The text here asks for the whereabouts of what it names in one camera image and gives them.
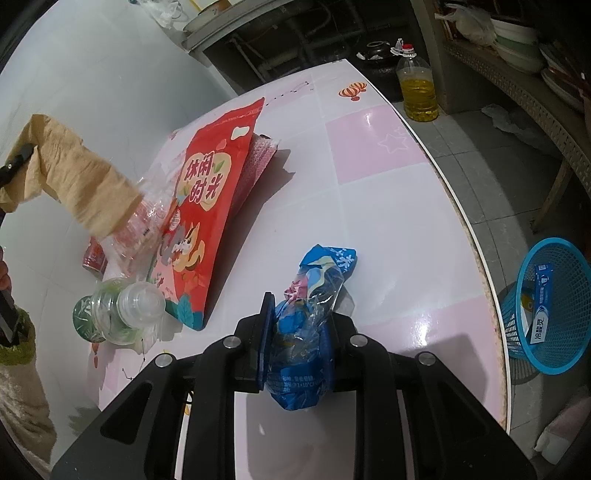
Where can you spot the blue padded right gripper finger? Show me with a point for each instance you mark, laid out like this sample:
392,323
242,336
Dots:
268,313

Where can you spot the blue snack wrapper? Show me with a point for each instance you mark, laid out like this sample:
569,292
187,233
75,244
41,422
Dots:
300,367

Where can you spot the green label plastic bottle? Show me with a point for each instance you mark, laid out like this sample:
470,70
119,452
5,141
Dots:
119,311

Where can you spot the red snack bag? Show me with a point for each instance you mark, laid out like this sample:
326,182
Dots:
205,187

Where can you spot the brown paper napkin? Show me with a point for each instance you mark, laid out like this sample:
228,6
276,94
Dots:
97,196

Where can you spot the blue white toothpaste box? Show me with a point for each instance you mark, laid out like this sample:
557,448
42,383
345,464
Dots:
544,274

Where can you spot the clear plastic wrapper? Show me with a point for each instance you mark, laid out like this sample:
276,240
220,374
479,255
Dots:
129,251

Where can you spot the pink sponge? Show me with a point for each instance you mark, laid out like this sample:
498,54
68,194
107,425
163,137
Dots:
261,150

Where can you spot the person's left hand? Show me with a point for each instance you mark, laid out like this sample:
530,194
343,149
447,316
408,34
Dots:
5,280

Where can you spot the red drink can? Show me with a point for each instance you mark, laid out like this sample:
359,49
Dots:
94,259

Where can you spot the black clay pot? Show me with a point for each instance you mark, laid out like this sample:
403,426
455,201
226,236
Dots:
377,59

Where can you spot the yellow cooking oil bottle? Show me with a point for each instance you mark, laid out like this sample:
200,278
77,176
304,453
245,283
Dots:
417,83

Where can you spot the blue plastic mesh basket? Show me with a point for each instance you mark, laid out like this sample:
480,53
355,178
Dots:
568,333

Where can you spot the white plastic bag on shelf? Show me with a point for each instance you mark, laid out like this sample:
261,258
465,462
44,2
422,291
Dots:
472,23

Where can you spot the stack of white bowls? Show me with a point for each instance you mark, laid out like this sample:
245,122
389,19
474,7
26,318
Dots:
517,44

